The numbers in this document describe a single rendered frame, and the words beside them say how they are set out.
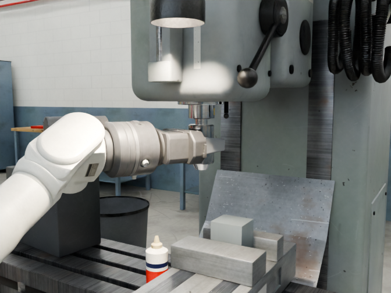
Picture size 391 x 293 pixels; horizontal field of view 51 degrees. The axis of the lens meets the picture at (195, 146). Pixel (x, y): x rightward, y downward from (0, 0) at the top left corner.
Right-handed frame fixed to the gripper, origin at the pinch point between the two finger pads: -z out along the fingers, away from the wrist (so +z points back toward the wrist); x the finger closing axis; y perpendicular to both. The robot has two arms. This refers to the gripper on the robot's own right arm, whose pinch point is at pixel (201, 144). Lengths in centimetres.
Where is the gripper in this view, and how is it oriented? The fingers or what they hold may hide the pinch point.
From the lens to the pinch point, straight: 74.2
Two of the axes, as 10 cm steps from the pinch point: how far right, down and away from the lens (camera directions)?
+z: -8.3, 0.6, -5.6
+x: -5.6, -0.9, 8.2
